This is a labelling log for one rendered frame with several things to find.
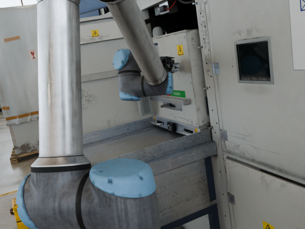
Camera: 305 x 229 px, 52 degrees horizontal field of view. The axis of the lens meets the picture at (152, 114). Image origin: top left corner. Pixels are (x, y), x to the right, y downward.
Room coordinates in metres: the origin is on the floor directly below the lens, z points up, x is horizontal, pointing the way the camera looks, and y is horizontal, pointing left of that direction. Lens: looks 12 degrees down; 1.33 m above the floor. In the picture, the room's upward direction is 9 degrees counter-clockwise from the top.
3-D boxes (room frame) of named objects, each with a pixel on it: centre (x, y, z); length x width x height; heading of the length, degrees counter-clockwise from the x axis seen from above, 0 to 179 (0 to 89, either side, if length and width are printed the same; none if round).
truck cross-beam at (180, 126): (1.71, -0.13, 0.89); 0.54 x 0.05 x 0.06; 24
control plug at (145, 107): (1.87, 0.04, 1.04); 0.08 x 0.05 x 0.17; 114
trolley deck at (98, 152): (1.58, 0.16, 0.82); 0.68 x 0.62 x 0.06; 114
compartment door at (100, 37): (2.02, 0.29, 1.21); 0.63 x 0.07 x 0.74; 96
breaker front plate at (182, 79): (1.70, -0.11, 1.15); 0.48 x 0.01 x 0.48; 24
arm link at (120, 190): (0.70, 0.11, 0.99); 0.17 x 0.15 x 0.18; 73
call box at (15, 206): (1.02, 0.49, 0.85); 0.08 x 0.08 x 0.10; 24
